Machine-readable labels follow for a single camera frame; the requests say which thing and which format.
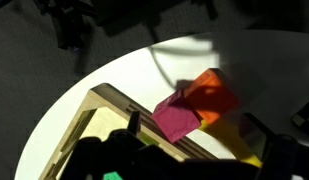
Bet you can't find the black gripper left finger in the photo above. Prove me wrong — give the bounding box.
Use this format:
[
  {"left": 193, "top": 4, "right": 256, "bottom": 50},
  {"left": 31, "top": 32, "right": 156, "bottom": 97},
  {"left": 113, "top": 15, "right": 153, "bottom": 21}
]
[{"left": 127, "top": 110, "right": 142, "bottom": 138}]

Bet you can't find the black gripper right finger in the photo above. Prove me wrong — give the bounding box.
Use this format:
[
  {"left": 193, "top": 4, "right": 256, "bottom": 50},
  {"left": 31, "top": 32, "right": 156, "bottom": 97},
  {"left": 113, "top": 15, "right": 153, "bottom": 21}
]
[{"left": 239, "top": 112, "right": 278, "bottom": 161}]

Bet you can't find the dark green building block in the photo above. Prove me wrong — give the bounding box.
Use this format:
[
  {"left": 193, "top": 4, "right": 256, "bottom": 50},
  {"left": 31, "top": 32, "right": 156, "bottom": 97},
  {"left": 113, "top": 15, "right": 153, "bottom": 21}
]
[{"left": 103, "top": 171, "right": 124, "bottom": 180}]

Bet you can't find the yellow toy banana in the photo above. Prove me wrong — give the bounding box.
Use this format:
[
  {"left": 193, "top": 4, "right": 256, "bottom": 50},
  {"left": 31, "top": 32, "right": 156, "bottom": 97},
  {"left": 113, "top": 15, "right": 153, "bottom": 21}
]
[{"left": 198, "top": 118, "right": 263, "bottom": 169}]

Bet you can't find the magenta building block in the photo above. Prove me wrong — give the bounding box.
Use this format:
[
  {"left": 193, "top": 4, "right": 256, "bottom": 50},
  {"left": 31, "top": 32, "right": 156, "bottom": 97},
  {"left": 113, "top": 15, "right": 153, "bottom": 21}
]
[{"left": 151, "top": 89, "right": 202, "bottom": 144}]

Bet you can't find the orange building block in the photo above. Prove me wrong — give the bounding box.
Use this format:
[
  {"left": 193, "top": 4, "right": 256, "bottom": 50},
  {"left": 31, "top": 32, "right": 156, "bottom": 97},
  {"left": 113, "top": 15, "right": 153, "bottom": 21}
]
[{"left": 183, "top": 68, "right": 241, "bottom": 125}]

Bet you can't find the dark floor equipment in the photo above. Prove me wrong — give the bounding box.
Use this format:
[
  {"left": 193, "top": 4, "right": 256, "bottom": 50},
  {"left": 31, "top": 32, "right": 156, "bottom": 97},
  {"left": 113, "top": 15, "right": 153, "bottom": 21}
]
[{"left": 33, "top": 0, "right": 95, "bottom": 51}]

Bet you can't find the wooden tray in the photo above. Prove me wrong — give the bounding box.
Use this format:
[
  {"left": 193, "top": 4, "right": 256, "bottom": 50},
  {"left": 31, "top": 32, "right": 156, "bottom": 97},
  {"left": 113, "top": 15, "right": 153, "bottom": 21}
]
[{"left": 38, "top": 83, "right": 218, "bottom": 180}]

